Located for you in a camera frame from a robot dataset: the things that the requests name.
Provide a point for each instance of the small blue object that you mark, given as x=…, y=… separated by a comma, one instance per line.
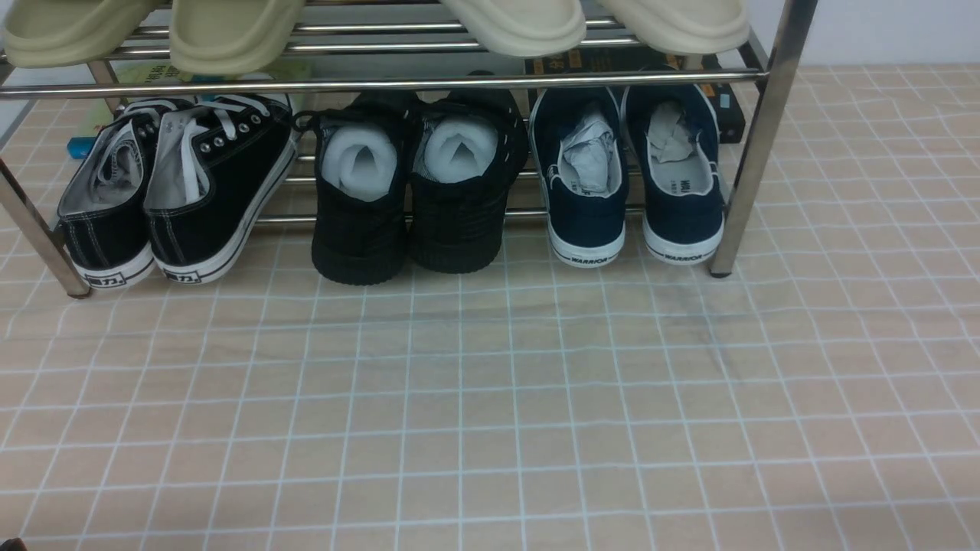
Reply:
x=78, y=147

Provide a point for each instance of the black knit shoe left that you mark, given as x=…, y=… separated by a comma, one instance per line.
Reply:
x=360, y=172

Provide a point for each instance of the cream slipper far right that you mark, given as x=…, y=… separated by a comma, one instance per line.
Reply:
x=684, y=27

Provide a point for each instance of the olive green slipper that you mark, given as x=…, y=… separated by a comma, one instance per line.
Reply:
x=230, y=37
x=64, y=33

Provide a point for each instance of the black white canvas sneaker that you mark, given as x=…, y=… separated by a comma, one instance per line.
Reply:
x=101, y=212
x=217, y=164

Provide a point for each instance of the olive green slipper far left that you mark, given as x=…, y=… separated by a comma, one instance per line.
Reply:
x=64, y=33

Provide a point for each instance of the silver metal shoe rack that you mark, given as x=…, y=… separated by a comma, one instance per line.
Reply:
x=772, y=71

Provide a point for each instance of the black knit shoe right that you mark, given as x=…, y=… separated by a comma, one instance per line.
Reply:
x=473, y=145

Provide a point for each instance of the cream slipper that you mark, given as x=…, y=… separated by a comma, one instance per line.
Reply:
x=522, y=29
x=684, y=27

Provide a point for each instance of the black knit shoe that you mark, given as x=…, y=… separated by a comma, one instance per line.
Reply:
x=360, y=172
x=473, y=145

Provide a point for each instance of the black white canvas sneaker right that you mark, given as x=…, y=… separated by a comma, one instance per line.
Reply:
x=217, y=164

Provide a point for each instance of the navy slip-on shoe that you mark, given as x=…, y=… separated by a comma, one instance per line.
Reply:
x=576, y=144
x=673, y=133

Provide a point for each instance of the black white canvas sneaker left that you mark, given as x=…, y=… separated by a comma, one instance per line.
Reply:
x=101, y=212

